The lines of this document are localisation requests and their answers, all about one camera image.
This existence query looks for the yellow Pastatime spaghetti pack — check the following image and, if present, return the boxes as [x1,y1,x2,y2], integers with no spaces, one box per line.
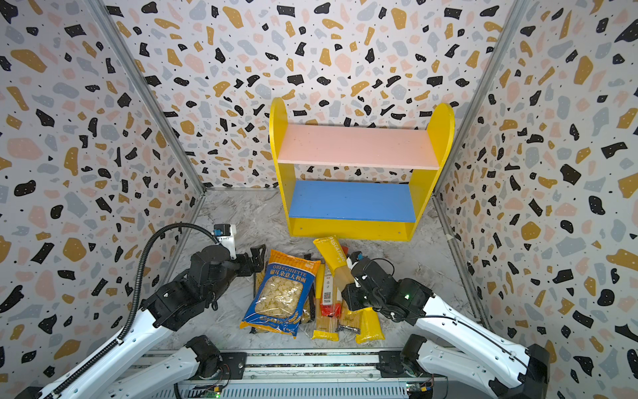
[313,236,354,291]

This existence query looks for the dark blue spaghetti pack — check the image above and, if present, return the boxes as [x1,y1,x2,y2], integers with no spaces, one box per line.
[337,299,362,334]

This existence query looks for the plain yellow spaghetti pack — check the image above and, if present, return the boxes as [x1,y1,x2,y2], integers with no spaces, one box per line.
[356,308,385,344]

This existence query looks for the blue orange orecchiette bag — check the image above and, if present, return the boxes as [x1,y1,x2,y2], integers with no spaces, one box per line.
[240,250,321,337]

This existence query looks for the red spaghetti pack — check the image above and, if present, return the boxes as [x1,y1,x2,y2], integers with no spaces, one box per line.
[315,237,352,319]

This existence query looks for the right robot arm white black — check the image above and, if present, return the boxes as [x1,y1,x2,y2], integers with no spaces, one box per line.
[332,252,550,398]

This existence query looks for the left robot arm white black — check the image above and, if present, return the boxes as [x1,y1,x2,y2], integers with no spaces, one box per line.
[19,244,266,398]

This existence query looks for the yellow shelf pink blue boards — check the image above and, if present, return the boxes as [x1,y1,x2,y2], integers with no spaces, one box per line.
[269,98,455,242]

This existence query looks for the clear black penne bag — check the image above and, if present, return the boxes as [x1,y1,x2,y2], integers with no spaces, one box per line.
[250,270,316,334]

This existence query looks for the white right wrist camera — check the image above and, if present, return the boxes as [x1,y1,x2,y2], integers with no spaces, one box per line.
[347,251,364,267]

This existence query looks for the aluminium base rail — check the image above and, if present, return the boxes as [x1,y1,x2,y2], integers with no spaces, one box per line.
[94,346,524,399]

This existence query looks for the black corrugated cable conduit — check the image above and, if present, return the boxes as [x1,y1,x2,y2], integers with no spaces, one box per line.
[49,222,220,399]

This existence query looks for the left aluminium corner post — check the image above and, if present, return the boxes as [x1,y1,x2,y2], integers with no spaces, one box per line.
[86,1,206,196]

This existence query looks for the aluminium corner post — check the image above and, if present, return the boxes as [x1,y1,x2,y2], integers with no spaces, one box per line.
[86,1,206,196]
[433,0,529,198]

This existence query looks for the right aluminium corner post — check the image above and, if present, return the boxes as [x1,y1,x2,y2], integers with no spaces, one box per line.
[433,0,529,198]

